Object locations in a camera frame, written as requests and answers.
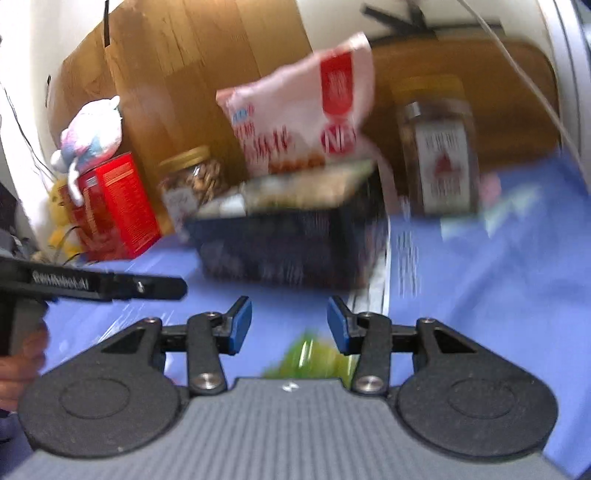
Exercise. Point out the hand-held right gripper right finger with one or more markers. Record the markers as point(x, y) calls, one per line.
point(339, 325)

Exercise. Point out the red gift box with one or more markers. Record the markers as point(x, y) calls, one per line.
point(120, 207)

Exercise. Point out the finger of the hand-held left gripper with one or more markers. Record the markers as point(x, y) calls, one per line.
point(115, 286)

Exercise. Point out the large pink snack bag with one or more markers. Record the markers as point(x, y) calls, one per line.
point(304, 106)

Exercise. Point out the white printed paper strip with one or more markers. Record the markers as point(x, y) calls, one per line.
point(401, 263)

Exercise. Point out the black tape strips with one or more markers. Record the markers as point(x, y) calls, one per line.
point(406, 21)

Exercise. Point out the dark green snack bag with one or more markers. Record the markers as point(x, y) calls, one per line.
point(309, 360)

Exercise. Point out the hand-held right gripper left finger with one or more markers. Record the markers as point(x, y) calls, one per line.
point(241, 323)

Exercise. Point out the nut jar with gold lid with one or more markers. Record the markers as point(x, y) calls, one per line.
point(194, 184)

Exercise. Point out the yellow plush toy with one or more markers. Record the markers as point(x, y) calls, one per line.
point(60, 207)

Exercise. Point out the dark snack jar white label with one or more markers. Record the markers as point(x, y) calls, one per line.
point(438, 157)

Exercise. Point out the pink white plush toy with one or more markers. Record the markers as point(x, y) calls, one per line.
point(92, 134)

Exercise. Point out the person's left hand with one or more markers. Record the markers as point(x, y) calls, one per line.
point(18, 374)

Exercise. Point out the blue bed sheet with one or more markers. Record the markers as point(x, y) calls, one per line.
point(485, 286)

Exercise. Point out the black tape strip on board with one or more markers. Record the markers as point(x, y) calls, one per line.
point(106, 23)

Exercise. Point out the wooden board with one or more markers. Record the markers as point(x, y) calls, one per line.
point(184, 78)

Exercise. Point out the black printed box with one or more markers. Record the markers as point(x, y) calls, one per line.
point(286, 249)

